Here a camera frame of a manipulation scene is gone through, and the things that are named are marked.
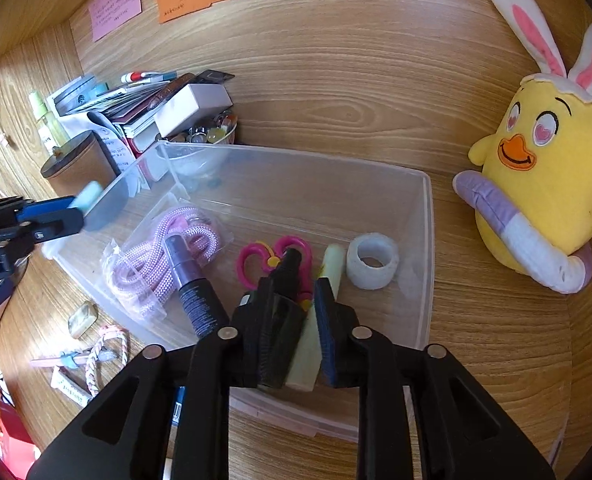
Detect pale green bottle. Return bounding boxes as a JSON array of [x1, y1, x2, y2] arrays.
[[28, 90, 70, 149]]

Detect small white printed sachet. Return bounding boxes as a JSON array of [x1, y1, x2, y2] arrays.
[[50, 365, 94, 404]]

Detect pink sticky note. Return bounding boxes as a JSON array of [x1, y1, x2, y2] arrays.
[[86, 0, 143, 44]]

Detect white tape roll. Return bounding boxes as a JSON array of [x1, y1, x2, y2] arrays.
[[346, 233, 401, 290]]

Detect yellow chick plush toy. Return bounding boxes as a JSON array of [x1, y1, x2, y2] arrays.
[[451, 0, 592, 295]]

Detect white cardboard box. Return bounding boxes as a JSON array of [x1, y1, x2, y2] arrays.
[[153, 83, 233, 137]]

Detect small pale green packet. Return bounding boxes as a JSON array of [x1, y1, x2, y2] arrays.
[[68, 300, 99, 337]]

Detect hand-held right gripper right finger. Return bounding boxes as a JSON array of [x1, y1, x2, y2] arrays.
[[315, 277, 558, 480]]

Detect black and purple spray bottle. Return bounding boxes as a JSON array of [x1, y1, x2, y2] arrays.
[[164, 232, 230, 339]]

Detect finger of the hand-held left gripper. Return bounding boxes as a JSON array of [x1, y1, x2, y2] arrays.
[[0, 197, 77, 226], [0, 208, 85, 267]]

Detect pink rope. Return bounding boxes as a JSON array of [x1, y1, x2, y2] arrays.
[[102, 205, 225, 319]]

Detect stack of books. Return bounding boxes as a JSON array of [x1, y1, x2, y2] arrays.
[[103, 85, 187, 157]]

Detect pink white braided bracelet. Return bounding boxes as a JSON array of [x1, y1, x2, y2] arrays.
[[85, 324, 131, 397]]

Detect clear plastic storage box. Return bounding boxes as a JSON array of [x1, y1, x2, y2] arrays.
[[40, 140, 436, 444]]

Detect bowl of glass marbles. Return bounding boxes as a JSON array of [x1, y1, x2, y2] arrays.
[[173, 109, 239, 145]]

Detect brown pouch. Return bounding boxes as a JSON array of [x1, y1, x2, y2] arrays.
[[148, 73, 197, 111]]

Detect pink scissors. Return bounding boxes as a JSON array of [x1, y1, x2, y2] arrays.
[[236, 235, 315, 312]]

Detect brown mug with lid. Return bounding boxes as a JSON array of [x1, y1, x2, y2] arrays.
[[40, 129, 120, 197]]

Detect small clear plastic bowl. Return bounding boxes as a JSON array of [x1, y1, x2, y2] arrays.
[[155, 143, 229, 177]]

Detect black card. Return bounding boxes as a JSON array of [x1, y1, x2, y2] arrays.
[[195, 69, 236, 84]]

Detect white stick with green cap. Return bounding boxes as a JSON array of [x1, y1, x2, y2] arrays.
[[284, 243, 345, 392]]

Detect red and white marker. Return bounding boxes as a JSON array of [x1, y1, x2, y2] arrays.
[[120, 70, 177, 84]]

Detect thin pink stick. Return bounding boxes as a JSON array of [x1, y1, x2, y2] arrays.
[[30, 351, 112, 365]]

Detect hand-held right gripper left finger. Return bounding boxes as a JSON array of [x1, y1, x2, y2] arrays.
[[26, 274, 277, 480]]

